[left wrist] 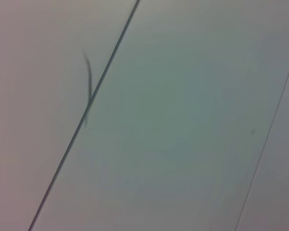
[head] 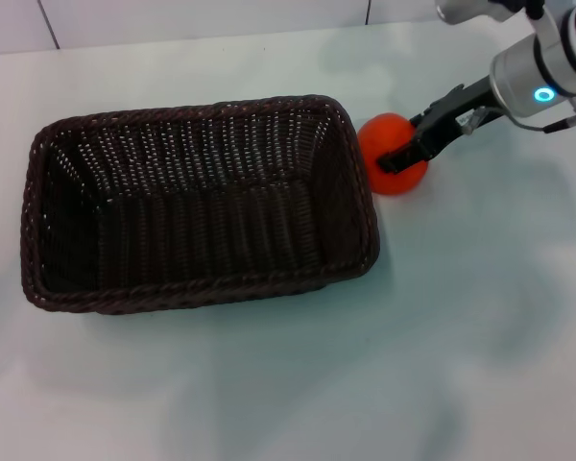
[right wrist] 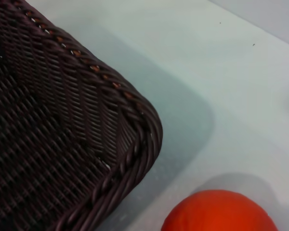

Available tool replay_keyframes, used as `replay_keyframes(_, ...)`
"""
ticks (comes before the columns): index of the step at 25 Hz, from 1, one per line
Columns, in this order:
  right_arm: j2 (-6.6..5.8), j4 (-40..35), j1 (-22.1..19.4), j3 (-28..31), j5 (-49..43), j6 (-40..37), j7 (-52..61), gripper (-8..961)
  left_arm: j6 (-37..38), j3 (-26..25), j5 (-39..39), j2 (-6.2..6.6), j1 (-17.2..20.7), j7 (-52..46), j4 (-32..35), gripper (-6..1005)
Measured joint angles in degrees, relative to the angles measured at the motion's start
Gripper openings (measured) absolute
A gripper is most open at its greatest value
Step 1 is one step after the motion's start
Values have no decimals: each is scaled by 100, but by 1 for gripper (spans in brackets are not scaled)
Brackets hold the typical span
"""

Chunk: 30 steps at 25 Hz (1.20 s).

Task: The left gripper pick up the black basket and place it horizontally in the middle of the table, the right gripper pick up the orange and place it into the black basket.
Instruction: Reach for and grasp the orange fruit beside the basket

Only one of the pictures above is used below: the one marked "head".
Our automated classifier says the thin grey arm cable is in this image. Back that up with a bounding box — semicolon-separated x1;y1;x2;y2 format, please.
508;94;576;133

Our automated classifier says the dark brown woven basket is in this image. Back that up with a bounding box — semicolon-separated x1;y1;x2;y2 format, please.
20;93;381;317

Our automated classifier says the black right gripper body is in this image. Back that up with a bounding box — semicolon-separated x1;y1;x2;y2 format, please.
415;76;499;156

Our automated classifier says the orange round fruit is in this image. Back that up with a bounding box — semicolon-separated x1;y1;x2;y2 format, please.
356;111;431;197

